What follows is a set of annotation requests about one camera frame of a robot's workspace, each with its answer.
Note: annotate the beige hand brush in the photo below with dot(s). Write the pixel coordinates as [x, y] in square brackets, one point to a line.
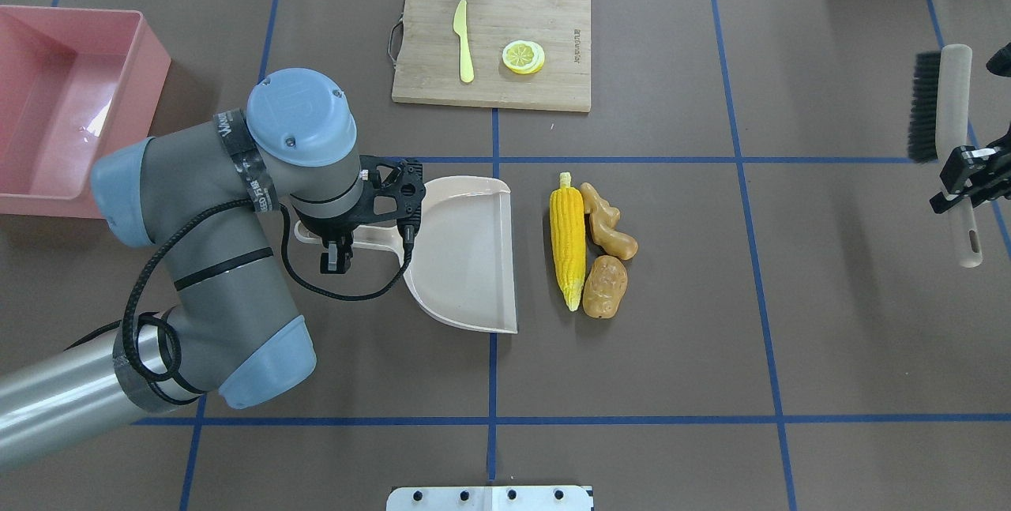
[938, 123]

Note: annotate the yellow plastic knife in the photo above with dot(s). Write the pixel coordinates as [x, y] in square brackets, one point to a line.
[460, 28]

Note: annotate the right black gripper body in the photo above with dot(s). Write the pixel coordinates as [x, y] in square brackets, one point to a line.
[970, 169]

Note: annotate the tan toy ginger root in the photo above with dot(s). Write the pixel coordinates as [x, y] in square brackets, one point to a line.
[603, 219]

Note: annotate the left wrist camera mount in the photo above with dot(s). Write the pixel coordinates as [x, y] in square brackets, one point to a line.
[394, 191]

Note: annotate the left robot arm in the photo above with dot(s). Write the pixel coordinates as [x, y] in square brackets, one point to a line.
[211, 311]

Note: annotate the white camera mast base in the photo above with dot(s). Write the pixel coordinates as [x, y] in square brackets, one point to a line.
[523, 497]

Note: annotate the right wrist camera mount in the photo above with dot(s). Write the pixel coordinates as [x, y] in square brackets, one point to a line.
[1000, 62]

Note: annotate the yellow toy corn cob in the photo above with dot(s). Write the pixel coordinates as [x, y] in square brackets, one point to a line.
[568, 240]

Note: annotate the yellow toy lemon slices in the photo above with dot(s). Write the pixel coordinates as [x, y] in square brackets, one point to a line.
[523, 57]

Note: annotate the brown toy potato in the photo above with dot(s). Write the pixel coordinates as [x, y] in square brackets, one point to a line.
[605, 288]

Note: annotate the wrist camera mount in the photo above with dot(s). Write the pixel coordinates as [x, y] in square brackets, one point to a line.
[1000, 62]
[394, 191]

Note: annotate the beige plastic dustpan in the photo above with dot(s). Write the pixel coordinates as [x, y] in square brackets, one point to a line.
[461, 271]

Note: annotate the bamboo cutting board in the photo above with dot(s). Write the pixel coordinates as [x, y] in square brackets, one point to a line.
[426, 66]

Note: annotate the pink plastic bin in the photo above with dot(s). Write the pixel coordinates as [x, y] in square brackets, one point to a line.
[76, 85]

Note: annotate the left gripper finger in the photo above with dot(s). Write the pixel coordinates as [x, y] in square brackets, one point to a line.
[329, 259]
[345, 255]

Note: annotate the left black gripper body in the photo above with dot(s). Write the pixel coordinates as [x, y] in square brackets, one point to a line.
[322, 227]

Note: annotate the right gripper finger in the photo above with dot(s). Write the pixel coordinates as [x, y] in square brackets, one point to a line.
[950, 195]
[965, 166]

